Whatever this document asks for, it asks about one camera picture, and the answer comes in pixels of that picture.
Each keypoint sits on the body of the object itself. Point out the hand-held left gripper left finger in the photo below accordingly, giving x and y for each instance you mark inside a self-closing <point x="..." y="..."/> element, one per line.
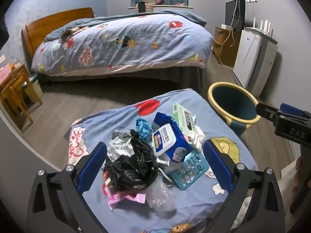
<point x="93" y="167"/>

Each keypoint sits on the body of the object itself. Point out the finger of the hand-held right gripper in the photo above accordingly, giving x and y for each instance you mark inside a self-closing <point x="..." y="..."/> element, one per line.
<point x="264" y="110"/>
<point x="290" y="108"/>

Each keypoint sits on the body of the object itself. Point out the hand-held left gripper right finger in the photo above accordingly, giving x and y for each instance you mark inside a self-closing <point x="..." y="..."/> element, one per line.
<point x="217" y="167"/>

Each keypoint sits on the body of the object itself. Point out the teal blister pack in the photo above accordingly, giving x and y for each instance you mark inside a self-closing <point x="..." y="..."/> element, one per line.
<point x="192" y="170"/>

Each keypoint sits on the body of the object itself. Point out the teal trash can yellow rim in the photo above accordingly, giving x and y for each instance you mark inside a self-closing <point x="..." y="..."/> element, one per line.
<point x="233" y="106"/>

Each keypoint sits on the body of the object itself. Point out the silver foil wrapper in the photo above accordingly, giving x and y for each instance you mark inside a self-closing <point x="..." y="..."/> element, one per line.
<point x="119" y="143"/>

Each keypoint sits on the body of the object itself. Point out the white tissue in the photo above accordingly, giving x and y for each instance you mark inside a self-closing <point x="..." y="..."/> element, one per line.
<point x="198" y="136"/>

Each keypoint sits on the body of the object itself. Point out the black plastic bag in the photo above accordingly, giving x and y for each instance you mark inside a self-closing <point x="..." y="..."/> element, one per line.
<point x="131" y="162"/>

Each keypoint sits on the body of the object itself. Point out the pink snack wrapper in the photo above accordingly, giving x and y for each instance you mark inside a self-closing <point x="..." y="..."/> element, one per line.
<point x="124" y="197"/>

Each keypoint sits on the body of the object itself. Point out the blue wet wipes packet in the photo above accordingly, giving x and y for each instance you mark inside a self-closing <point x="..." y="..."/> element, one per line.
<point x="167" y="138"/>

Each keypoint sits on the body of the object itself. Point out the green white box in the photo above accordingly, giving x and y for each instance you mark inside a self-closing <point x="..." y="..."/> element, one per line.
<point x="184" y="119"/>

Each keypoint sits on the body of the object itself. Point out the clear plastic bag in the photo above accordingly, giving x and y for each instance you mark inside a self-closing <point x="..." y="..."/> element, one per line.
<point x="160" y="194"/>

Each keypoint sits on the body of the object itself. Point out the blue glove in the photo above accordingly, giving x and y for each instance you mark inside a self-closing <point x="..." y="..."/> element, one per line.
<point x="143" y="128"/>

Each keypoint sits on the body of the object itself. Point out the person's right hand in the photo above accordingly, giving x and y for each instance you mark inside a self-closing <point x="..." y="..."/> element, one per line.
<point x="301" y="174"/>

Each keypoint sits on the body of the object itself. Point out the blue printed blanket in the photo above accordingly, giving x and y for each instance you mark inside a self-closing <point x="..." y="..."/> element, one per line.
<point x="116" y="116"/>

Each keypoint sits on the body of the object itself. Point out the white grey air purifier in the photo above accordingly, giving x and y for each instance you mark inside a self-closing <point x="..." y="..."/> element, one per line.
<point x="247" y="55"/>

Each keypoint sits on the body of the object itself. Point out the white router with antennas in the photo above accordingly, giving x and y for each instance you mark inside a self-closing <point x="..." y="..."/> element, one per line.
<point x="263" y="28"/>

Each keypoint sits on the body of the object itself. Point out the small white green bin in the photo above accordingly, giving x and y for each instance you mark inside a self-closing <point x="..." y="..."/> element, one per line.
<point x="35" y="85"/>

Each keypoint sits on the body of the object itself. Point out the black monitor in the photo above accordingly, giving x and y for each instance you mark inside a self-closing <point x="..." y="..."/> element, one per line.
<point x="234" y="12"/>

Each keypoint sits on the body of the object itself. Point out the wooden stool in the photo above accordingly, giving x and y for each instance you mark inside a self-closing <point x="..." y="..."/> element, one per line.
<point x="14" y="89"/>

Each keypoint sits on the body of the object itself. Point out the pink box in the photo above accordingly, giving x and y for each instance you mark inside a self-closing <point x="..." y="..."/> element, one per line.
<point x="4" y="72"/>

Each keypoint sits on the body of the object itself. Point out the bed with cartoon duvet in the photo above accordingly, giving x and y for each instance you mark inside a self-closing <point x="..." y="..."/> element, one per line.
<point x="136" y="36"/>

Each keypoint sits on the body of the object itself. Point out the wooden bed headboard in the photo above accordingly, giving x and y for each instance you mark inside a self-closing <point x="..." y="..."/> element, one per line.
<point x="48" y="24"/>

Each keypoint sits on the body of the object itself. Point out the plaid cloth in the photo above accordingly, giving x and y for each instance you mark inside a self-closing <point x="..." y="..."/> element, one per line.
<point x="149" y="7"/>

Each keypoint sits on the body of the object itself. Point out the white wall switch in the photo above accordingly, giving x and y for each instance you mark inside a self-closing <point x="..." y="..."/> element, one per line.
<point x="2" y="58"/>

